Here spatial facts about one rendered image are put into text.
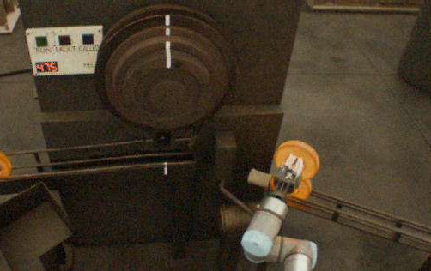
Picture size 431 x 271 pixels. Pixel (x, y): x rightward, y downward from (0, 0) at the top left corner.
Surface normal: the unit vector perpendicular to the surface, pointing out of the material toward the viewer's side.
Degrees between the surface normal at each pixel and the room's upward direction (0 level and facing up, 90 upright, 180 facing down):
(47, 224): 5
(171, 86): 90
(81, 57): 90
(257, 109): 0
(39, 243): 5
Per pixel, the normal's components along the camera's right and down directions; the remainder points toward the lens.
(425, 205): 0.07, -0.73
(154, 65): 0.14, 0.68
